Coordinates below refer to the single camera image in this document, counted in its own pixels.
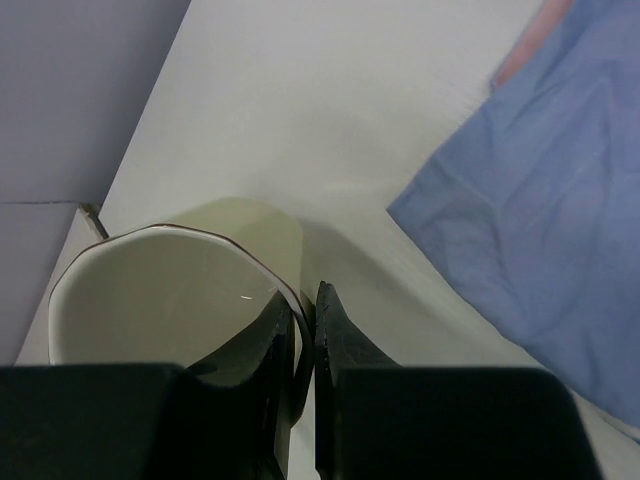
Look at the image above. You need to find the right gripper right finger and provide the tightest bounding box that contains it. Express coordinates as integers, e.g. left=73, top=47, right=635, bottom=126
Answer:
left=314, top=283, right=602, bottom=479

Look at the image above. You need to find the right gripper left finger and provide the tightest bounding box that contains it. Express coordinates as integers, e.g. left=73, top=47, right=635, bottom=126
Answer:
left=1, top=295, right=294, bottom=479

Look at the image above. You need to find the white cup yellow handle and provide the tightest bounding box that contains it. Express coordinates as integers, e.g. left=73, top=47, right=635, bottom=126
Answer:
left=48, top=197, right=313, bottom=419

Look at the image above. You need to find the blue princess print cloth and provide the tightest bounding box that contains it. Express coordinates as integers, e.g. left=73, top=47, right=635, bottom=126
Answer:
left=388, top=1, right=639, bottom=438

